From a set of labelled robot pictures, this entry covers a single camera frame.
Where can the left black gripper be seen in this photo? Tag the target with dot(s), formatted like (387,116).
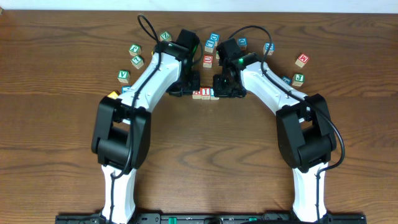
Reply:
(196,85)

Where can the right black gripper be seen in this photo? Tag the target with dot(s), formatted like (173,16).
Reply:
(219,91)

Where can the red A block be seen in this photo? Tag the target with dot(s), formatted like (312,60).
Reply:
(196,95)

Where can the red I block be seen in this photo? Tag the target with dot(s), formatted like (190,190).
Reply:
(205,93)

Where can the blue 2 block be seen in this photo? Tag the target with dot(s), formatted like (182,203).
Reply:
(212,95)

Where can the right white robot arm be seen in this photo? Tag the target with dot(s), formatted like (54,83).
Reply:
(305,136)

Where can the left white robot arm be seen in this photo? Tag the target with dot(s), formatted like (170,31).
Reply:
(121,137)

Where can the blue block lower pair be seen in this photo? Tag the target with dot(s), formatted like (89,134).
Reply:
(209,46)

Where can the blue block pair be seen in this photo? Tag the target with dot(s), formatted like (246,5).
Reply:
(215,38)
(209,46)

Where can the blue D block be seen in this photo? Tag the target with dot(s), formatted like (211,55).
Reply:
(242,43)

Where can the blue block top pair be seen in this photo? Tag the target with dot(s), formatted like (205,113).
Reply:
(215,38)

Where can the green Z block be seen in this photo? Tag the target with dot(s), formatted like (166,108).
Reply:
(165,36)

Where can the blue X block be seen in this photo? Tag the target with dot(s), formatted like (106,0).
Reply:
(268,48)

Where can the green 7 block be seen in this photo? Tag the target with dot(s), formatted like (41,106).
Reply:
(137,61)

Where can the blue L block left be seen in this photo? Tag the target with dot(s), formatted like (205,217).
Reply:
(125,89)

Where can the green V block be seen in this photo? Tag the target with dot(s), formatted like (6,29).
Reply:
(123,76)

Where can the green J block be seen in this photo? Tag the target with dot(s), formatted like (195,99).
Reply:
(298,79)

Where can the yellow block far left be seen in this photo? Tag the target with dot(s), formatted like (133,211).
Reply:
(113,95)

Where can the red M block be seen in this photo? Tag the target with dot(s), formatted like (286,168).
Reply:
(302,60)

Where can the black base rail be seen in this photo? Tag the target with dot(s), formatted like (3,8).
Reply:
(156,218)

